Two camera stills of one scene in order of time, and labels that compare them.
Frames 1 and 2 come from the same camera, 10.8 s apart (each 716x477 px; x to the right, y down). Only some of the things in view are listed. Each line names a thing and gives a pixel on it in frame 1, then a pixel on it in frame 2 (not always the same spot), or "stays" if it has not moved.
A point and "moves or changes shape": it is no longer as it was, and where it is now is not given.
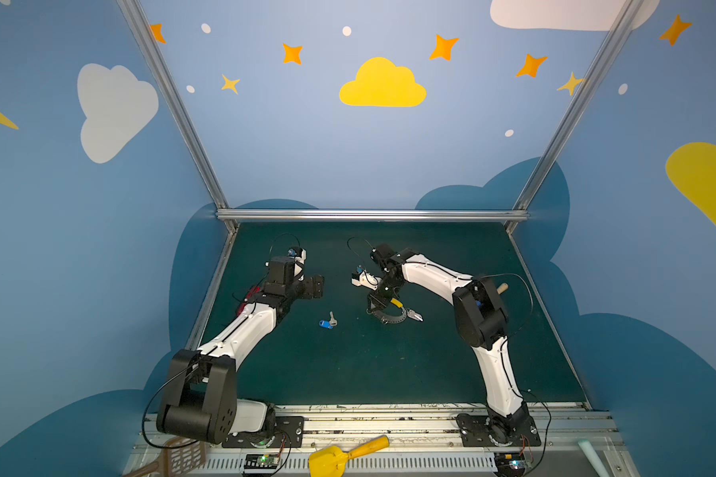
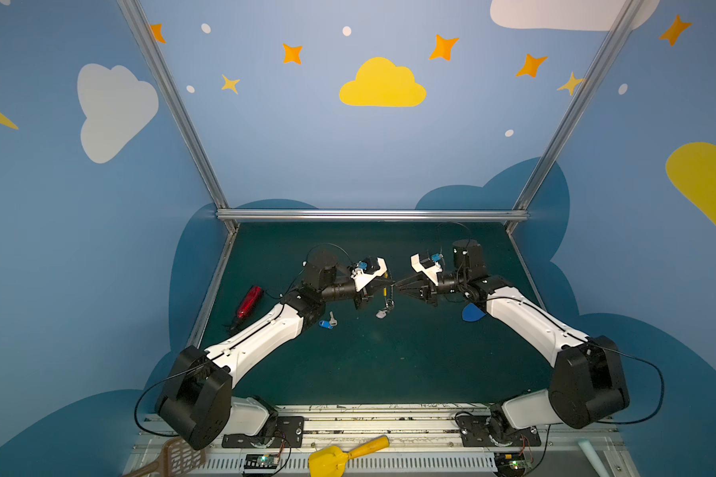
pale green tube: (593, 457) stays
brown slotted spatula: (181, 457) stays
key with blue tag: (328, 324) stays
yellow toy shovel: (330, 461) stays
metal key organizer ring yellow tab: (386, 320) moves or changes shape
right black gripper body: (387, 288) to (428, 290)
